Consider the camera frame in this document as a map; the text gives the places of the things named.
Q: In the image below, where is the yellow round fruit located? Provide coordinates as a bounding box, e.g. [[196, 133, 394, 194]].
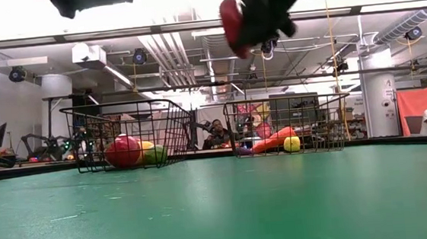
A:
[[137, 139, 158, 165]]

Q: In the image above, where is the green table mat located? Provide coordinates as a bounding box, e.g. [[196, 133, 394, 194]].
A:
[[0, 140, 427, 239]]

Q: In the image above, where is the bronze wire basket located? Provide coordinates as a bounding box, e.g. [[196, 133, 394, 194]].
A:
[[222, 91, 355, 161]]

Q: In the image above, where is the white round column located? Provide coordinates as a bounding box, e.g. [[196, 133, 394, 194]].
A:
[[358, 46, 402, 139]]

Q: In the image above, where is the silver ventilation duct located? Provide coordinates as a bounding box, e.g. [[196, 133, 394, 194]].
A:
[[371, 8, 427, 46]]

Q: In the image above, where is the black table frame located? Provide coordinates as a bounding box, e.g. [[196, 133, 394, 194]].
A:
[[0, 132, 427, 182]]

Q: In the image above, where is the orange carrot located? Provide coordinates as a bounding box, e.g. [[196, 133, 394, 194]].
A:
[[250, 125, 299, 155]]

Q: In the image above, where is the black ceiling spotlight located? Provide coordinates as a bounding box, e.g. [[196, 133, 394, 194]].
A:
[[404, 25, 424, 43], [259, 37, 282, 62], [7, 65, 27, 84], [131, 47, 149, 66]]

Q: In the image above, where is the purple eggplant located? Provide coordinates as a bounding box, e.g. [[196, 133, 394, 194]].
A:
[[236, 145, 254, 158]]

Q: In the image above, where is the yellow corn cob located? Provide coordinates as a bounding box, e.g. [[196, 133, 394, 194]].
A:
[[282, 135, 302, 154]]

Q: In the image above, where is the green lime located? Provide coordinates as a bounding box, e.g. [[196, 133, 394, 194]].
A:
[[145, 144, 169, 166]]

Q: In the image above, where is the grey ribbed ceiling duct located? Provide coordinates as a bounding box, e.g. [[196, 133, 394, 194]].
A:
[[201, 32, 243, 102]]

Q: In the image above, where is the red bell pepper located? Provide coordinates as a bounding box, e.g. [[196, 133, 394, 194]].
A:
[[218, 0, 256, 62]]

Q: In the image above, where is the black wire basket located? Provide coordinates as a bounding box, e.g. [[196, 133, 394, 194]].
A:
[[59, 96, 197, 177]]

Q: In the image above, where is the black monitor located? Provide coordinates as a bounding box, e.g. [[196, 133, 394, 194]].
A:
[[0, 122, 10, 149]]

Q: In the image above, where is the overhead light bar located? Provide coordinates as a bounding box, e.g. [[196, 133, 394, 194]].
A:
[[0, 0, 427, 49]]

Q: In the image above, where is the red round fruit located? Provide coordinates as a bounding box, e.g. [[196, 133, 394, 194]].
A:
[[104, 132, 144, 170]]

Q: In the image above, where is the white ceiling air unit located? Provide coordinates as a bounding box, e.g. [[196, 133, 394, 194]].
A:
[[70, 43, 108, 72]]

